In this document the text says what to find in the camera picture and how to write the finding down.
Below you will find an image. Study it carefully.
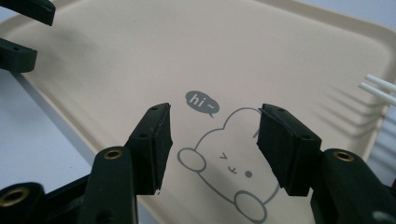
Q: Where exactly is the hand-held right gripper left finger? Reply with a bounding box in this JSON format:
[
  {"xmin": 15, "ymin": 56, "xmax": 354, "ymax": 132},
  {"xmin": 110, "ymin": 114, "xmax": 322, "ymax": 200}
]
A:
[{"xmin": 124, "ymin": 102, "xmax": 174, "ymax": 196}]

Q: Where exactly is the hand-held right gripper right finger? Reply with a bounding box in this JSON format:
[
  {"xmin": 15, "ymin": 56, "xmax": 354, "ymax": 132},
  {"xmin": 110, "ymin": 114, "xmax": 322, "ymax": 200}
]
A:
[{"xmin": 256, "ymin": 103, "xmax": 323, "ymax": 197}]

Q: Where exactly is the white chopstick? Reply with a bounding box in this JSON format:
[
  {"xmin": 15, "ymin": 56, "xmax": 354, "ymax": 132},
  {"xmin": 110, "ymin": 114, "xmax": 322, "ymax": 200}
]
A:
[
  {"xmin": 358, "ymin": 81, "xmax": 396, "ymax": 107},
  {"xmin": 364, "ymin": 73, "xmax": 396, "ymax": 94}
]

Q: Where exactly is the beige tray with rabbit print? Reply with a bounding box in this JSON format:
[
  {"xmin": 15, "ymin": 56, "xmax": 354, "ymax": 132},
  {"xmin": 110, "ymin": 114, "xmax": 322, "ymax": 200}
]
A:
[{"xmin": 0, "ymin": 0, "xmax": 396, "ymax": 224}]

